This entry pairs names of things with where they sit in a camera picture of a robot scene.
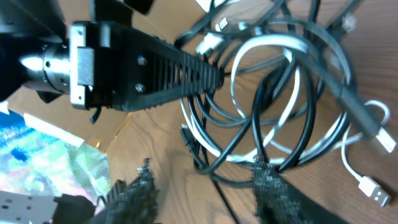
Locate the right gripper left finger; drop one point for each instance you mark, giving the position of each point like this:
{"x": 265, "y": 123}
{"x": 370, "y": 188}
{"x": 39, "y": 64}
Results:
{"x": 134, "y": 203}

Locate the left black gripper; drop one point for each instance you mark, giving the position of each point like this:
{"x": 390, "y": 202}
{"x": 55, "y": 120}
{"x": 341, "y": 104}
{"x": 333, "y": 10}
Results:
{"x": 110, "y": 65}

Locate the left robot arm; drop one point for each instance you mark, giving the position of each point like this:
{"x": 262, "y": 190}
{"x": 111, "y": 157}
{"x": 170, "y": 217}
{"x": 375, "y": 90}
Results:
{"x": 26, "y": 26}

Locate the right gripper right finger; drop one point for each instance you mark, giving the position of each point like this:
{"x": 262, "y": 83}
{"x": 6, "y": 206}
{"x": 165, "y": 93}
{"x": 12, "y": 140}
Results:
{"x": 279, "y": 202}

